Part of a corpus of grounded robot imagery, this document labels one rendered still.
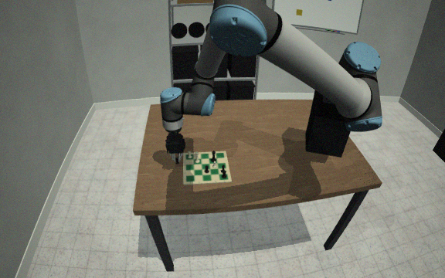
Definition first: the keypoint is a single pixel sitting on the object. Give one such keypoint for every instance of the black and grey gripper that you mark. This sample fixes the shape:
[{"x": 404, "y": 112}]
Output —
[{"x": 175, "y": 146}]

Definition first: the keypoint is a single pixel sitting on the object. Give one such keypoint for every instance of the green and cream chessboard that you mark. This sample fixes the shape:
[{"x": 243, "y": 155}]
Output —
[{"x": 194, "y": 173}]

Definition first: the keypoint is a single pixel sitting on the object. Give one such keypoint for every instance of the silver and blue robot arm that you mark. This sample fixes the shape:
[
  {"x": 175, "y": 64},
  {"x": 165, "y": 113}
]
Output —
[{"x": 249, "y": 28}]

